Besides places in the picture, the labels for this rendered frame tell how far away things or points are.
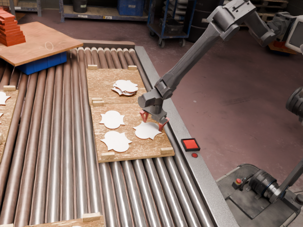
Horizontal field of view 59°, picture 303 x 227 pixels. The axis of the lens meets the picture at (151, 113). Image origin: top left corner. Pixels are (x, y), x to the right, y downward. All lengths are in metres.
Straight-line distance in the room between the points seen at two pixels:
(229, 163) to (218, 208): 1.61
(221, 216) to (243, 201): 1.01
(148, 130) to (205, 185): 0.38
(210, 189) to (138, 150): 0.36
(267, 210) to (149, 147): 1.20
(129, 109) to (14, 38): 0.86
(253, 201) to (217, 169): 0.60
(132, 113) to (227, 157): 1.54
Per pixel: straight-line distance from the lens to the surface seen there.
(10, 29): 1.87
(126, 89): 1.57
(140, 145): 1.25
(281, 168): 2.97
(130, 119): 1.40
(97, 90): 1.60
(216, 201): 1.16
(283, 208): 2.27
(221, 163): 2.69
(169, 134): 1.37
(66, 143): 1.28
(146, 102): 1.18
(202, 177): 1.22
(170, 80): 1.14
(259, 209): 2.14
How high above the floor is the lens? 1.79
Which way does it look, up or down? 36 degrees down
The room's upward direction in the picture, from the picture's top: 10 degrees clockwise
